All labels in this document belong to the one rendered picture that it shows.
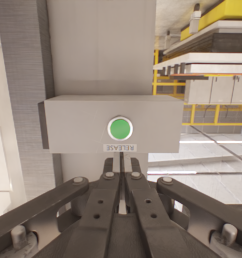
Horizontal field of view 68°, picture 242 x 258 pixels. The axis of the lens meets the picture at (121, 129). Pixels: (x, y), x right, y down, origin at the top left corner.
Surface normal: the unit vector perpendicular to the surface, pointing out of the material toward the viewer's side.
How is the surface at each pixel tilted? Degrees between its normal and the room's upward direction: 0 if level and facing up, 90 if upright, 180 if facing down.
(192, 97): 90
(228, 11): 90
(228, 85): 90
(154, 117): 90
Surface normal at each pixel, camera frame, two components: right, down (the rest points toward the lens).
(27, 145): 0.02, 0.27
